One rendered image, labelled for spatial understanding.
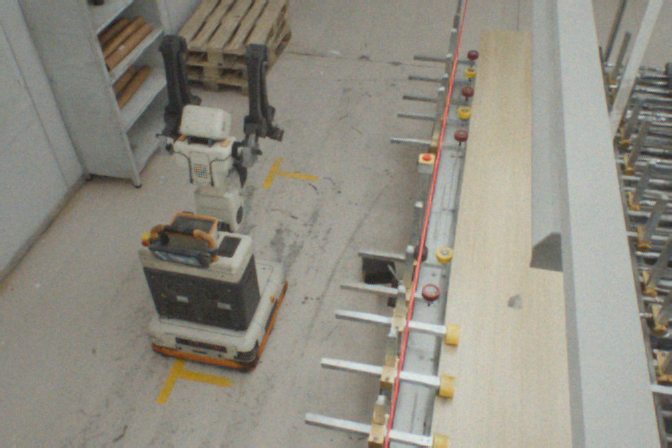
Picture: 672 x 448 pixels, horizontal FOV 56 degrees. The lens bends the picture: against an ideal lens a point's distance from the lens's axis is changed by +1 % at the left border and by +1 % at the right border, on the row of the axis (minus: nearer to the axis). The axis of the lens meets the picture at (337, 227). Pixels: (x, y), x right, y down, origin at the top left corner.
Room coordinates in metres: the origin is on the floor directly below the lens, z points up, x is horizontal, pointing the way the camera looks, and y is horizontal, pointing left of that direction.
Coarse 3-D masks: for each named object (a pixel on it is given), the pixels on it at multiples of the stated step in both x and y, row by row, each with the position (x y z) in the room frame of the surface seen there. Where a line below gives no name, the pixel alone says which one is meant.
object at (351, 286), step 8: (344, 280) 1.93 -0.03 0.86; (344, 288) 1.91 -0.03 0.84; (352, 288) 1.90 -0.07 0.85; (360, 288) 1.89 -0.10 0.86; (368, 288) 1.88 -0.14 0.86; (376, 288) 1.88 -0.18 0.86; (384, 288) 1.88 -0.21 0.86; (392, 288) 1.88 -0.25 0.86; (392, 296) 1.85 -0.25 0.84; (416, 296) 1.83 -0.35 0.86
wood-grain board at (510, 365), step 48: (480, 48) 4.08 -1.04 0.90; (528, 48) 4.06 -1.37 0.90; (480, 96) 3.45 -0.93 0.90; (528, 96) 3.43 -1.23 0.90; (480, 144) 2.93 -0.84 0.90; (528, 144) 2.92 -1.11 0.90; (480, 192) 2.50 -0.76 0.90; (528, 192) 2.50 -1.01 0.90; (480, 240) 2.14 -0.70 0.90; (528, 240) 2.14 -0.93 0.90; (480, 288) 1.84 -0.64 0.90; (528, 288) 1.83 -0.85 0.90; (480, 336) 1.57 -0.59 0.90; (528, 336) 1.57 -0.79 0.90; (480, 384) 1.35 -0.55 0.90; (528, 384) 1.34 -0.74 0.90; (432, 432) 1.15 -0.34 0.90; (480, 432) 1.14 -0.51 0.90; (528, 432) 1.14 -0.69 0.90
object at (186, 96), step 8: (184, 40) 2.87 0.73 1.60; (184, 48) 2.85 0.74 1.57; (176, 56) 2.85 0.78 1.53; (184, 64) 2.89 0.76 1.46; (184, 72) 2.87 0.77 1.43; (184, 80) 2.86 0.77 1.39; (184, 88) 2.85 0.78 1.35; (184, 96) 2.85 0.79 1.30; (192, 96) 2.89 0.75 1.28; (184, 104) 2.86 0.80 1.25; (192, 104) 2.87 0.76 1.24
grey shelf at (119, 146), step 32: (32, 0) 3.76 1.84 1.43; (64, 0) 3.71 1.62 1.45; (128, 0) 4.16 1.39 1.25; (32, 32) 3.78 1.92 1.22; (64, 32) 3.73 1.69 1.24; (96, 32) 3.72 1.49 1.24; (160, 32) 4.49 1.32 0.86; (64, 64) 3.75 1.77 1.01; (96, 64) 3.69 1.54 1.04; (128, 64) 3.97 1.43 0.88; (160, 64) 4.57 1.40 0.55; (64, 96) 3.77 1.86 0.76; (96, 96) 3.71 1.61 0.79; (160, 96) 4.59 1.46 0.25; (96, 128) 3.73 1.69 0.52; (128, 128) 3.76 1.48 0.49; (160, 128) 4.28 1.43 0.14; (96, 160) 3.75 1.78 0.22; (128, 160) 3.69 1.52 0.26
